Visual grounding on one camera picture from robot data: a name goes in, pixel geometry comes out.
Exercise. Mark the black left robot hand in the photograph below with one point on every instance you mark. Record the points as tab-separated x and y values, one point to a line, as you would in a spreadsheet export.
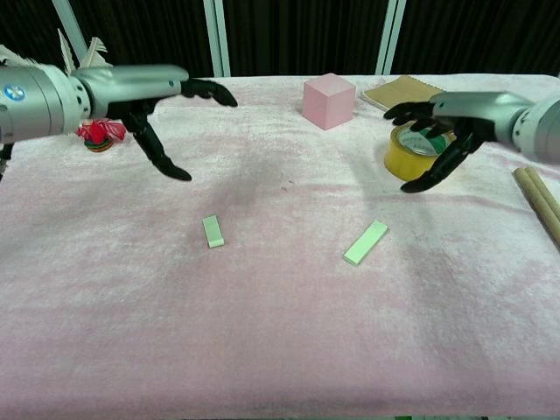
131	83

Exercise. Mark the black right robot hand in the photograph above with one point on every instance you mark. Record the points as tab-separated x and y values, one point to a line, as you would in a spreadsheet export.
477	109

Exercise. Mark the light green rectangular block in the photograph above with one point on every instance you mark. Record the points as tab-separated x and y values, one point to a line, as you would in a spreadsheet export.
213	231
365	242

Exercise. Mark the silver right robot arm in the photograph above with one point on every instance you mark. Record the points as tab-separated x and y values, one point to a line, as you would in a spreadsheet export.
542	131

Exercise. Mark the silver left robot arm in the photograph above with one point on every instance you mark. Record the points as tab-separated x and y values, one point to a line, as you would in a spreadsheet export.
39	105

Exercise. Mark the white feather shuttlecock red base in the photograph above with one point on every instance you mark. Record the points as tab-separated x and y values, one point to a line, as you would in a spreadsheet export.
102	131

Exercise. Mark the kraft cover notebook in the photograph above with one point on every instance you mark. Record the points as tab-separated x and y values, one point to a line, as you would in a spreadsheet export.
394	92

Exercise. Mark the yellow tape roll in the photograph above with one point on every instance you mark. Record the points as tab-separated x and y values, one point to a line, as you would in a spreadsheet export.
400	159

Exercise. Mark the wooden stick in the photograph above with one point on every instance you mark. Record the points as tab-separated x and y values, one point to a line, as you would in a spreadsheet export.
547	190
536	203

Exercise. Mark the pink cube block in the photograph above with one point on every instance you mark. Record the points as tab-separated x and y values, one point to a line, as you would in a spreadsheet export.
326	102

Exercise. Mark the black curtain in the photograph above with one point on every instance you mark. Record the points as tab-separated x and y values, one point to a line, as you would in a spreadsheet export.
306	35

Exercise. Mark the pink fluffy table cloth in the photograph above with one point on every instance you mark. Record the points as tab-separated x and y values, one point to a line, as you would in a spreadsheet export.
262	306

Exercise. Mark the slanted white frame post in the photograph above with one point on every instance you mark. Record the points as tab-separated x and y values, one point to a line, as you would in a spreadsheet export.
70	26

